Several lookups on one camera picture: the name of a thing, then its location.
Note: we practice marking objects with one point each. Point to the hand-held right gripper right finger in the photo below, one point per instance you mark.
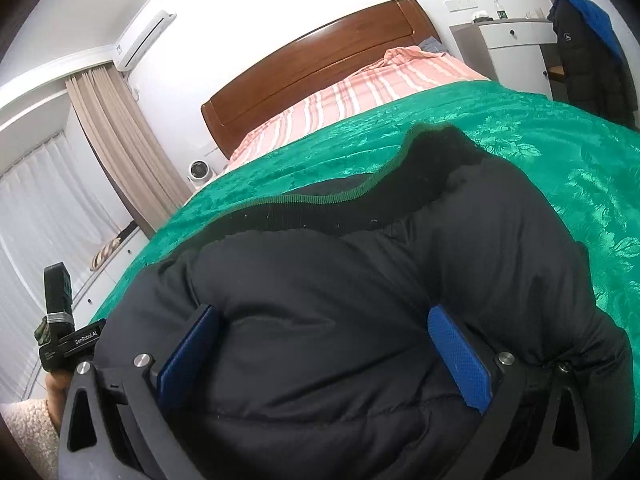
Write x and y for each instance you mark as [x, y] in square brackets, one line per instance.
[460, 365]

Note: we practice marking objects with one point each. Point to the small white dish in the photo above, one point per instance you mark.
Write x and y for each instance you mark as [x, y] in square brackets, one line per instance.
[481, 16]

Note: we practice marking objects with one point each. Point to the blue garment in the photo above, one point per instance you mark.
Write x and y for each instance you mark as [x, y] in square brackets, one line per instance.
[597, 20]

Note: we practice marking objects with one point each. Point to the striped cloth roll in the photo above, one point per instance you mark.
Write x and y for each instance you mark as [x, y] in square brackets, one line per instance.
[106, 255]

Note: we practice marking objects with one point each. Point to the white window cabinet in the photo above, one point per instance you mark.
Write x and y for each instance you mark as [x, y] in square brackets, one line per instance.
[107, 285]

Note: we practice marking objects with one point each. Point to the wooden headboard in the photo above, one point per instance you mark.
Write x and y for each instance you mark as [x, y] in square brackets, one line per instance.
[310, 55]

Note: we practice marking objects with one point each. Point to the white desk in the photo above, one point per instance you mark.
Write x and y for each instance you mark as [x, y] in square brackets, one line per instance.
[515, 45]

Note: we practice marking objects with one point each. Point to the black puffer jacket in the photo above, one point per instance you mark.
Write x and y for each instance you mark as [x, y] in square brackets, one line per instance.
[350, 310]

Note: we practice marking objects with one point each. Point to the white sheer curtain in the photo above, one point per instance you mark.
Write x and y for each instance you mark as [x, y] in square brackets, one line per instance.
[45, 220]

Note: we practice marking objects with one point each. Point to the clear glass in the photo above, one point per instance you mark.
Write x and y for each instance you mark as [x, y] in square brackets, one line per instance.
[540, 13]

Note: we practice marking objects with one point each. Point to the beige curtain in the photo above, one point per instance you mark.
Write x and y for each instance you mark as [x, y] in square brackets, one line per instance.
[120, 135]

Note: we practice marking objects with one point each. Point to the dark flat item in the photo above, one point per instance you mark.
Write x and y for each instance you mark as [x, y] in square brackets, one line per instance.
[127, 231]

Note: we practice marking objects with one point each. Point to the person's left forearm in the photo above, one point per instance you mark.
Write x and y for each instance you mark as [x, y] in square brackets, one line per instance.
[25, 432]

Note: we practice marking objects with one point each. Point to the grey blue pillow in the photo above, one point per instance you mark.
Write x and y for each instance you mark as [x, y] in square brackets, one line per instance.
[432, 45]

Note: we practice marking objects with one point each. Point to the dark hanging jacket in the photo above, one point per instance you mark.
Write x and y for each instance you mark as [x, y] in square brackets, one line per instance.
[580, 70]

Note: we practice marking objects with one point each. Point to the green blanket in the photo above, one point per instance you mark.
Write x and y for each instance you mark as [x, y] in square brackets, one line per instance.
[550, 160]

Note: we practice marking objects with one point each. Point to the white wall switch plate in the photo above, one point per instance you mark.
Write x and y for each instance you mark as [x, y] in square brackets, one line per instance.
[462, 4]

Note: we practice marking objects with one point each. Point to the white air conditioner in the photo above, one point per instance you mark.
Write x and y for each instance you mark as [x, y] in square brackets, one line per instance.
[142, 40]

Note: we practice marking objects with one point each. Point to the small bottle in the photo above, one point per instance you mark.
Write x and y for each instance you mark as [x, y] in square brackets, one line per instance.
[497, 10]

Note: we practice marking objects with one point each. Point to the small white round fan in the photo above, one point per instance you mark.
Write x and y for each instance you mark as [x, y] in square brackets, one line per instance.
[200, 171]

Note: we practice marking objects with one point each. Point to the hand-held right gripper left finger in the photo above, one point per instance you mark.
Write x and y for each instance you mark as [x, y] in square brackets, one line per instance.
[187, 355]

